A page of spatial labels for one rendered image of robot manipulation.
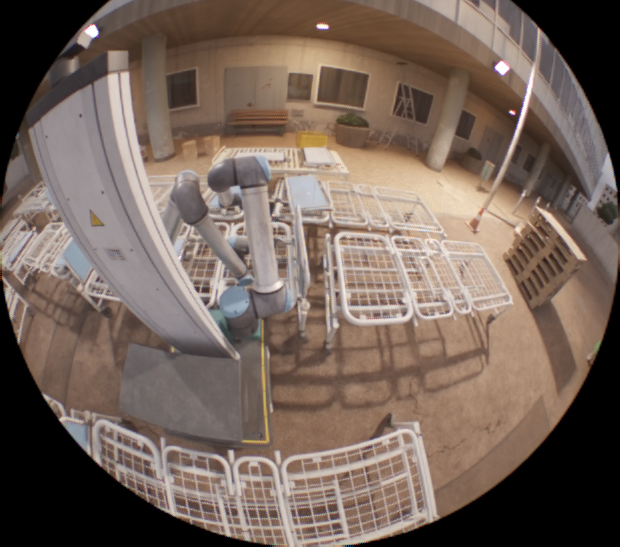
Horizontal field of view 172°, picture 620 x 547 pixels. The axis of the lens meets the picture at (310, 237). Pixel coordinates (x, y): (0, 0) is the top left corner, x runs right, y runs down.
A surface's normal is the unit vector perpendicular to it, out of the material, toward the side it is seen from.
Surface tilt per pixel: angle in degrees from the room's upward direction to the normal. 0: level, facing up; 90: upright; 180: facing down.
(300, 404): 0
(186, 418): 0
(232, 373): 0
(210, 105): 90
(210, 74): 90
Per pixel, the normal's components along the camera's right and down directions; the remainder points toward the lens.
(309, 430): 0.10, -0.73
